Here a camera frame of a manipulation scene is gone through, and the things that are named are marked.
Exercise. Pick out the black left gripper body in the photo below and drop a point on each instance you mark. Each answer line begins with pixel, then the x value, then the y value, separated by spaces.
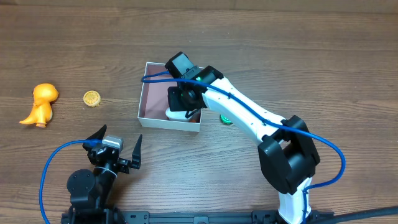
pixel 115 158

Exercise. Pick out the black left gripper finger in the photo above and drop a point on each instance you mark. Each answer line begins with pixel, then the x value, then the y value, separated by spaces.
pixel 136 154
pixel 99 135

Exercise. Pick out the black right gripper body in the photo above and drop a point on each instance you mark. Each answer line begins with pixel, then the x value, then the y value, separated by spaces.
pixel 175 101

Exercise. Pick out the white plush duck toy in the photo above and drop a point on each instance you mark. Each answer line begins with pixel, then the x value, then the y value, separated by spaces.
pixel 178 115

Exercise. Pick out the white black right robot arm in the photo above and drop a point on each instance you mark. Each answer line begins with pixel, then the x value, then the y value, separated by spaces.
pixel 287 154

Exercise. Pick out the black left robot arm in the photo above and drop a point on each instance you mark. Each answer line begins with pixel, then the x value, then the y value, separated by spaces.
pixel 90 189

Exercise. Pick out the white box pink interior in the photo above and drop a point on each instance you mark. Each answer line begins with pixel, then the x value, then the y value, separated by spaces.
pixel 153 104

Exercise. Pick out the yellow round disc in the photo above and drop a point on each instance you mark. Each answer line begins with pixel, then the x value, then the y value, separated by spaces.
pixel 92 98

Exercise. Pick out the green round disc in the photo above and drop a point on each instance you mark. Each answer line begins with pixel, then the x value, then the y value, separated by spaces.
pixel 225 120

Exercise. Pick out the orange dinosaur figure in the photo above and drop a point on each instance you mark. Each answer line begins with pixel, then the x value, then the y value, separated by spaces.
pixel 41 113

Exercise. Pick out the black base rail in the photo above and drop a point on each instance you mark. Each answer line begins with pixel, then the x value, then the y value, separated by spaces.
pixel 257 216

